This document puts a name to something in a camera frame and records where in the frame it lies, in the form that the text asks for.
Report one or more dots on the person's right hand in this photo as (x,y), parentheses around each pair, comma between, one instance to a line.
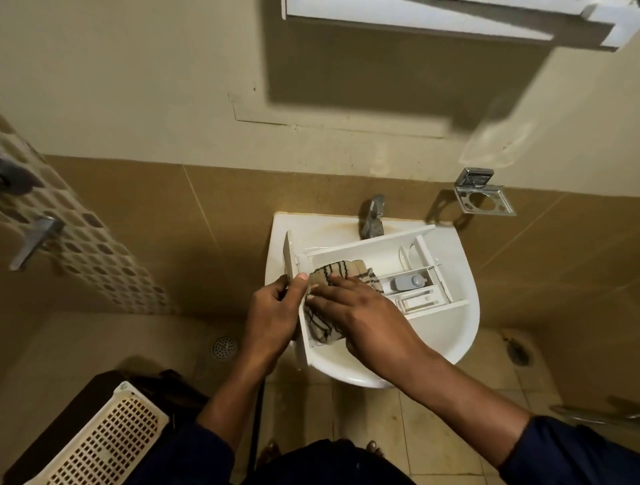
(375,325)

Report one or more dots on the person's left hand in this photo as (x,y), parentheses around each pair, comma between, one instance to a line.
(272,325)

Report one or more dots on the white detergent drawer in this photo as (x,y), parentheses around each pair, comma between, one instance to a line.
(435,300)

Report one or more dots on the black-lined patterned cloth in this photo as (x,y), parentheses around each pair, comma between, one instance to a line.
(325,275)

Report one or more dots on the person's left forearm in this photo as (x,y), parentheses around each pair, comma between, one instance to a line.
(215,424)

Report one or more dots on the person's right forearm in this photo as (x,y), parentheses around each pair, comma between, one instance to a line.
(500,429)

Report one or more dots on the person's left foot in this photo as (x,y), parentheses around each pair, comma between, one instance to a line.
(270,451)

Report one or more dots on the person's dark trousers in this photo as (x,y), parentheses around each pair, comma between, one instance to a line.
(330,464)

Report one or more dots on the round metal floor drain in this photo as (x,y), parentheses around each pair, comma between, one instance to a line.
(518,352)
(225,347)

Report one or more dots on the white ceramic sink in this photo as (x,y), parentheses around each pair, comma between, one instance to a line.
(450,340)

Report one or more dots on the dark floor threshold strip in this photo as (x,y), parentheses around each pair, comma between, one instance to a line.
(256,424)

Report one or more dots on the chrome sink faucet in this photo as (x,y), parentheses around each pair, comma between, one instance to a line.
(372,220)

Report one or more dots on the white perforated plastic basket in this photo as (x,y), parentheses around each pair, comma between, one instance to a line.
(100,439)

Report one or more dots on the dark plastic stool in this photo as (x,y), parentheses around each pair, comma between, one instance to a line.
(65,409)

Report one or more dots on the chrome toilet sprayer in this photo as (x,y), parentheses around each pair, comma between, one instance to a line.
(595,413)

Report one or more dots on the white mirror cabinet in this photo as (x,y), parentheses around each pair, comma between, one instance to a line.
(400,15)

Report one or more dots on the chrome wall toothbrush holder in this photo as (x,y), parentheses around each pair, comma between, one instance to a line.
(462,200)

